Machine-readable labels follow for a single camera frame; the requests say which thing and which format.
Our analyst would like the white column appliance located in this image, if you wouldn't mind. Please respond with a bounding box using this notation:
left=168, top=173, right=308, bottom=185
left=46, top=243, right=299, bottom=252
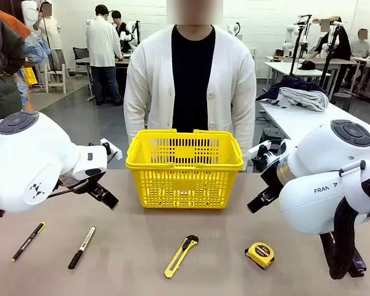
left=20, top=0, right=39, bottom=26

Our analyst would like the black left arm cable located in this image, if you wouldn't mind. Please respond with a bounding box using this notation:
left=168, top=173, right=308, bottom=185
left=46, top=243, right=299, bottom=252
left=47, top=180, right=92, bottom=199

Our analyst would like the yellow utility knife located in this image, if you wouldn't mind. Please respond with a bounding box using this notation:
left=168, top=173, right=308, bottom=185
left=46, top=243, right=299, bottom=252
left=164, top=234, right=200, bottom=279

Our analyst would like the black plastic stool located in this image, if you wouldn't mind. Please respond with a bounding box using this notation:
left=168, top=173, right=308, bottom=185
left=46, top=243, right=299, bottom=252
left=260, top=128, right=286, bottom=146

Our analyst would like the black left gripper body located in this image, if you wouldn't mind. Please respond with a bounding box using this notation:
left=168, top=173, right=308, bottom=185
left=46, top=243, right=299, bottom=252
left=57, top=171, right=108, bottom=194

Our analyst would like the black cap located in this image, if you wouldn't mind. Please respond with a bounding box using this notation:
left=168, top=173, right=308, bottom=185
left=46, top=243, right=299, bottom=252
left=298, top=60, right=317, bottom=72

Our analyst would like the black pen with yellow ends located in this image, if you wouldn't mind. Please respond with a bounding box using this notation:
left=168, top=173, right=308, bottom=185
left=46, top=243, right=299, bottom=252
left=10, top=221, right=46, bottom=263

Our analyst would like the yellow tape measure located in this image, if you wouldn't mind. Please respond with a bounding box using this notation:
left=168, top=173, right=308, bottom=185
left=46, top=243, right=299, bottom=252
left=244, top=242, right=275, bottom=271

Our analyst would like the black office chair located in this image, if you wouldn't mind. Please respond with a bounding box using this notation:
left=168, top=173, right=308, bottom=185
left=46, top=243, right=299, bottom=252
left=72, top=47, right=91, bottom=73

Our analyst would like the yellow bag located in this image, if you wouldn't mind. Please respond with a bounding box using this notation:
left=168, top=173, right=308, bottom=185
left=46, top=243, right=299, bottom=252
left=22, top=66, right=38, bottom=86

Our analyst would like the white marker with black cap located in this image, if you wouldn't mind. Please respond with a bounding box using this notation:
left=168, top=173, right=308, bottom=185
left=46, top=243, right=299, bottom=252
left=68, top=226, right=96, bottom=270

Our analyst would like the black stapler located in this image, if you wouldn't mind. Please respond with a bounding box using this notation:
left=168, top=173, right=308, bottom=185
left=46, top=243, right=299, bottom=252
left=350, top=251, right=368, bottom=277

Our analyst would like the small white table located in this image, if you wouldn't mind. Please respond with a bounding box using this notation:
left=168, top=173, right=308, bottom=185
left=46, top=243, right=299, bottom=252
left=263, top=61, right=331, bottom=93

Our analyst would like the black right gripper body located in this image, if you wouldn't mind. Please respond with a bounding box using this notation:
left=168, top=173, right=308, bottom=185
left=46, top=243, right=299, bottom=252
left=260, top=160, right=286, bottom=199

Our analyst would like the blue patterned garment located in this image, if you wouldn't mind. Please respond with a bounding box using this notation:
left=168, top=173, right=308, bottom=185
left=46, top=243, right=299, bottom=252
left=17, top=32, right=52, bottom=107

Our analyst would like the black tripod stand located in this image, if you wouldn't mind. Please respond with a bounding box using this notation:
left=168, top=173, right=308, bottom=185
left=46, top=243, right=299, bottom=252
left=289, top=14, right=313, bottom=76
left=319, top=21, right=345, bottom=93

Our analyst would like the yellow plastic shopping basket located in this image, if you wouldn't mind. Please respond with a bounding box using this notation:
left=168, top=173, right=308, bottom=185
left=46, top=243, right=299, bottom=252
left=125, top=128, right=245, bottom=210

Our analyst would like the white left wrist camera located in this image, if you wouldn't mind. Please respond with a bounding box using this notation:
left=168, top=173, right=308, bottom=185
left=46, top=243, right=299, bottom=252
left=99, top=138, right=123, bottom=161

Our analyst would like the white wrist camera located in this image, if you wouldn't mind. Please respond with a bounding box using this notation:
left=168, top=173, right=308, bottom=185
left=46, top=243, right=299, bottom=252
left=247, top=139, right=285, bottom=170
left=99, top=138, right=123, bottom=161

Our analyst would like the small white background robot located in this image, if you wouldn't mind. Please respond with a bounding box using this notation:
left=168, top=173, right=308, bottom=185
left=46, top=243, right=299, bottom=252
left=227, top=21, right=244, bottom=39

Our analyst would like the person in white t-shirt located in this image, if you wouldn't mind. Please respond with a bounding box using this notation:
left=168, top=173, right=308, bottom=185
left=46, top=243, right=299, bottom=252
left=33, top=2, right=69, bottom=88

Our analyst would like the grey crumpled garment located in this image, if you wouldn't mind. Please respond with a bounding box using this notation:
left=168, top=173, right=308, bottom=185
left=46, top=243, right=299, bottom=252
left=277, top=87, right=330, bottom=112

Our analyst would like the person's right forearm white sleeve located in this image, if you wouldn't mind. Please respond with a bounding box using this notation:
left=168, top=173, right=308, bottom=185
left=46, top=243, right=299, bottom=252
left=123, top=92, right=149, bottom=146

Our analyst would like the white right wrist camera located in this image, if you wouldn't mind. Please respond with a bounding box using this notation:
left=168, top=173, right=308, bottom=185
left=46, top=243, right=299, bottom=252
left=247, top=139, right=285, bottom=170

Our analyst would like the person in white shirt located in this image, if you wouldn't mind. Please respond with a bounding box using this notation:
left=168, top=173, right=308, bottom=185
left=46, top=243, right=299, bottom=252
left=85, top=4, right=124, bottom=106

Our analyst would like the person's left forearm white sleeve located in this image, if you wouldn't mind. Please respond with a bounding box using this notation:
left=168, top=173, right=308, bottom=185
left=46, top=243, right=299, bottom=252
left=232, top=92, right=257, bottom=152

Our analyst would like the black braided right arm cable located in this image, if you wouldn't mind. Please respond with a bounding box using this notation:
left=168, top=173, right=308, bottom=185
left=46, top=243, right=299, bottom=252
left=319, top=175, right=370, bottom=280

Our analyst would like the dark navy crumpled garment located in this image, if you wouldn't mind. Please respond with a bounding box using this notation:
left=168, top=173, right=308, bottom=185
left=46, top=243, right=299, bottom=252
left=255, top=75, right=327, bottom=104

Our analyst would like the seated person grey sweater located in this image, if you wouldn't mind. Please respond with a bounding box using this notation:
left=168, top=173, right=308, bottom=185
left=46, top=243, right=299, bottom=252
left=350, top=28, right=370, bottom=58

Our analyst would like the person in black top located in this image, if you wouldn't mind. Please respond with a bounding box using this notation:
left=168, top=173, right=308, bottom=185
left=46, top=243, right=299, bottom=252
left=110, top=10, right=133, bottom=55

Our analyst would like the person in white cardigan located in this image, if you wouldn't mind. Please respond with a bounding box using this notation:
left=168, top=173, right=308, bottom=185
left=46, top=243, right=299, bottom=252
left=123, top=0, right=257, bottom=152

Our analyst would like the large white table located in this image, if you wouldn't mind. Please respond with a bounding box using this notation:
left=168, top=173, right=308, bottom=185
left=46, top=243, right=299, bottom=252
left=258, top=101, right=370, bottom=146

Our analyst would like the white black humanoid robot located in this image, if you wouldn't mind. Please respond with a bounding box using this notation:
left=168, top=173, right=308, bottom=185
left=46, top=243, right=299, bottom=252
left=120, top=20, right=142, bottom=52

